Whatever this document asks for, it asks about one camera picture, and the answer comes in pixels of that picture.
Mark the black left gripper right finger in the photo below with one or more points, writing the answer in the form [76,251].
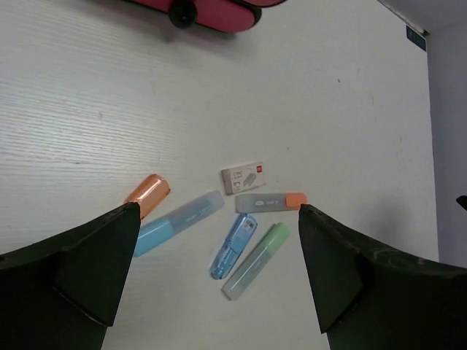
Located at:
[369,295]

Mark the blue table corner label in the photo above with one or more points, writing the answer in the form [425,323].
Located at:
[416,38]

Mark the grey lead case orange cap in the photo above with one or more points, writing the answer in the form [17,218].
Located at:
[269,202]

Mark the pink drawer with black knob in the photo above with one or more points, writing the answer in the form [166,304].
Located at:
[229,17]

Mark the white staples box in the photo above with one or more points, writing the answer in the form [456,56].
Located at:
[240,179]

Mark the orange highlighter pen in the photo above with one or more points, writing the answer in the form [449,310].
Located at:
[149,194]

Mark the blue highlighter pen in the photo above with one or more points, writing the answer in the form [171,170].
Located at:
[162,229]

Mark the green highlighter pen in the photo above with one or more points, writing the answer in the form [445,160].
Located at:
[254,263]

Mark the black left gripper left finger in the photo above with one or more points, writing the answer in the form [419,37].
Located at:
[64,292]

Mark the blue transparent correction tape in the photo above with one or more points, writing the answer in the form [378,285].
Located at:
[233,246]

